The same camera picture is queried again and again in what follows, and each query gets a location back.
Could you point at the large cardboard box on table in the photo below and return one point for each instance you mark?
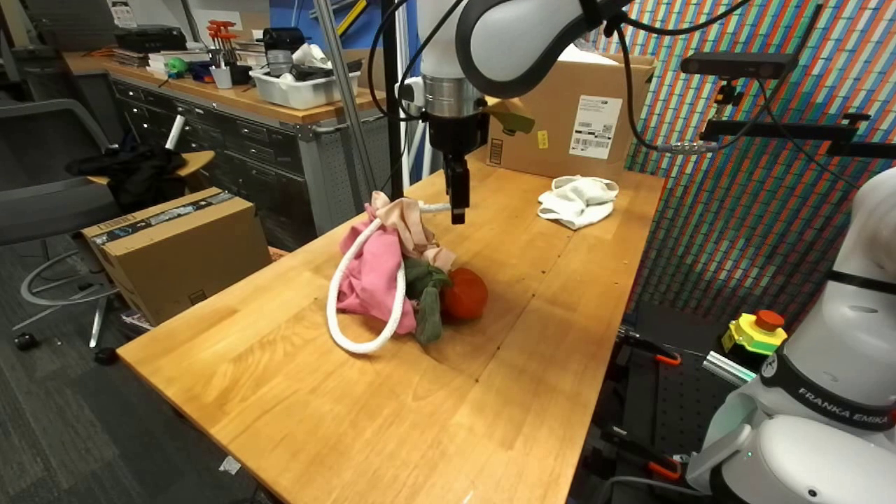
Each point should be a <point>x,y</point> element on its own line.
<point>582,116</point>

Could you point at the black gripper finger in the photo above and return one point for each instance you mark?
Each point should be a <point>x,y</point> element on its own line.
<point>456,208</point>
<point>463,204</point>

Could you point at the wrist camera with yellow-green mount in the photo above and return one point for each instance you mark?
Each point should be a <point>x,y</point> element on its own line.
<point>512,121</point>

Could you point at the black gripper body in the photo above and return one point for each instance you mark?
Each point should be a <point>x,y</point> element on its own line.
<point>456,137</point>

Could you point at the cardboard box beside table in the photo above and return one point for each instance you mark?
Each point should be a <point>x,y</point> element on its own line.
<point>177,253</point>

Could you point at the black camera stand pole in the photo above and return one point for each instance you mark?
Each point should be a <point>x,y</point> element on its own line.
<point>830,85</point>

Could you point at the peach shirt with orange print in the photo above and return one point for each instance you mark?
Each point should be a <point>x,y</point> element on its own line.
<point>407,218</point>

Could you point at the red cloth ball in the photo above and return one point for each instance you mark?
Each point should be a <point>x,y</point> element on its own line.
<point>463,294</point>

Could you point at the white towel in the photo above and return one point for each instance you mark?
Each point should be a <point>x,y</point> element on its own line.
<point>578,198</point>

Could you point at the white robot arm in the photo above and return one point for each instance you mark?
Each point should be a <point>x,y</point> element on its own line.
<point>515,75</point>

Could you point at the workbench with drawers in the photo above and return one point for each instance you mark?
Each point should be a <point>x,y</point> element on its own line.
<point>296,166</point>

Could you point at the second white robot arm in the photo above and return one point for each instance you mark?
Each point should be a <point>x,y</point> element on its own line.
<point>820,420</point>

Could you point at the pink cloth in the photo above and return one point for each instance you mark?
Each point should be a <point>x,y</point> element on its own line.
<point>372,278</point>

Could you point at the dark green cloth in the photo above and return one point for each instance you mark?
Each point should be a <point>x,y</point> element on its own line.
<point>425,285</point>

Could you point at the white plastic bin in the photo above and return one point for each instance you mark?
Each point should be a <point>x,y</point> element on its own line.
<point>296,92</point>

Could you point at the emergency stop button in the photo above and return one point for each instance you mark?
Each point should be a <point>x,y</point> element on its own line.
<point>761,331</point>

